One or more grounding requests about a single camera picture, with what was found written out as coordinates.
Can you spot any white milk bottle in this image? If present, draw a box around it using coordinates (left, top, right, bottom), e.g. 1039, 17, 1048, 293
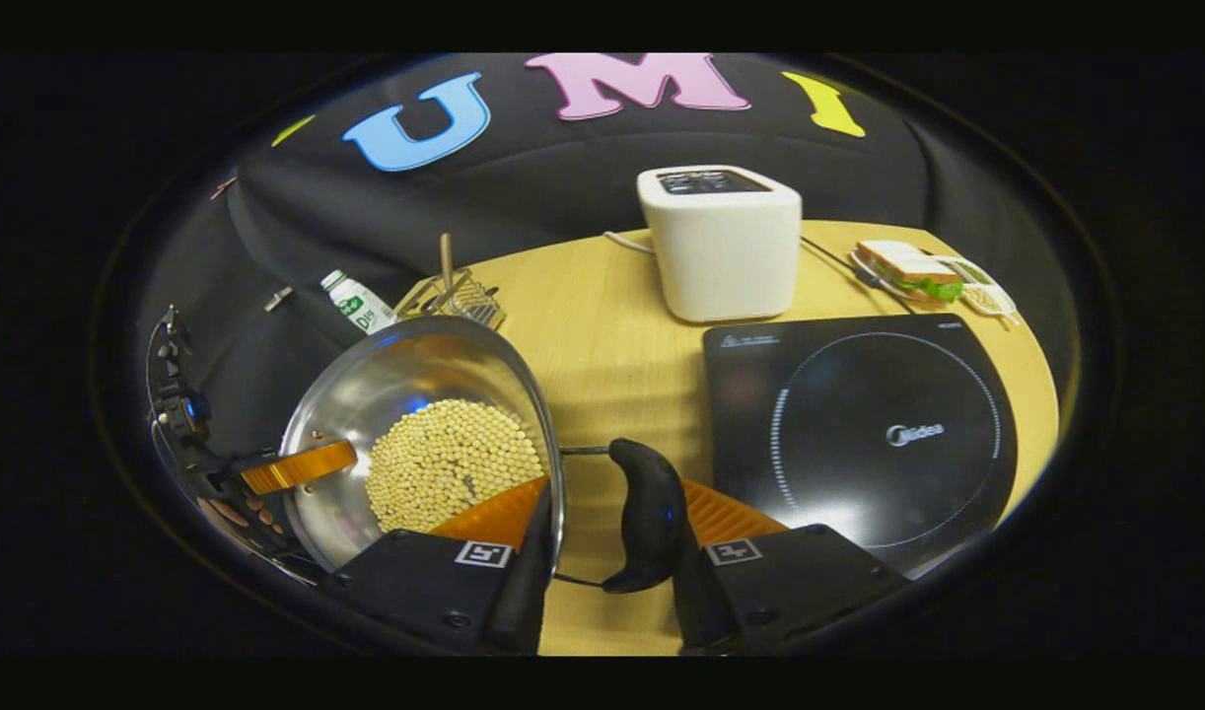
319, 269, 398, 336

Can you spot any black induction cooktop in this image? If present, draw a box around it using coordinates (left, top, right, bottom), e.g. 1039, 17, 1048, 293
701, 314, 1020, 581

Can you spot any wire utensil basket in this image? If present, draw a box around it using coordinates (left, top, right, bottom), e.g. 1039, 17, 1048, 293
395, 266, 507, 331

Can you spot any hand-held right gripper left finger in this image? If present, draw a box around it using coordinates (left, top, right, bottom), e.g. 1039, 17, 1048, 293
319, 475, 556, 657

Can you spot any stainless steel pot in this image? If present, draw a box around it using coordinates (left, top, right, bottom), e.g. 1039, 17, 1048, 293
279, 316, 690, 596

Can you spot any white plate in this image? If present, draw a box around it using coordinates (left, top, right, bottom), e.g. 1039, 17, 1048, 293
849, 251, 958, 305

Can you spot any pile of soybeans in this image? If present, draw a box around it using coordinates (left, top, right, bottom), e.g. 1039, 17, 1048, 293
366, 398, 546, 533

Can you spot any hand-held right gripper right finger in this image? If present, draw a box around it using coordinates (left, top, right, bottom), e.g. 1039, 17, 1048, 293
672, 480, 909, 657

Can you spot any white toaster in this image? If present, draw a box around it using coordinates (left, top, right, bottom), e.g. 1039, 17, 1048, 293
637, 165, 804, 324

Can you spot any white divided bean dish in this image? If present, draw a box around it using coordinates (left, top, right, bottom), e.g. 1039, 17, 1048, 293
943, 256, 1020, 326

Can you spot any black power cable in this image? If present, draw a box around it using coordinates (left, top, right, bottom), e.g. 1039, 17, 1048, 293
800, 235, 914, 315

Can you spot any sandwich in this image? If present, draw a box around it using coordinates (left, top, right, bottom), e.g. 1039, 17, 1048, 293
856, 240, 965, 304

